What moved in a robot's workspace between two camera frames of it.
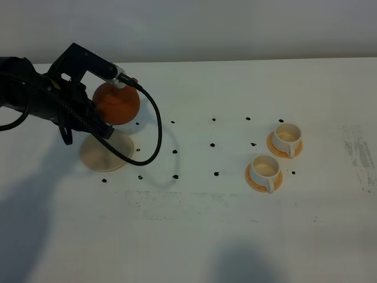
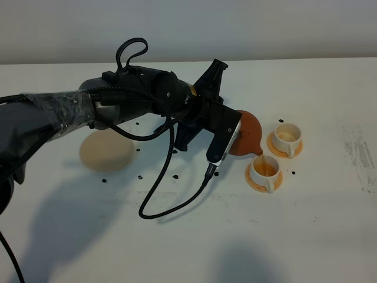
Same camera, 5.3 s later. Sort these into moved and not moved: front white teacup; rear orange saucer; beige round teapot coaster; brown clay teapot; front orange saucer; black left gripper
Moved: black left gripper; brown clay teapot
Not moved: front orange saucer; rear orange saucer; front white teacup; beige round teapot coaster
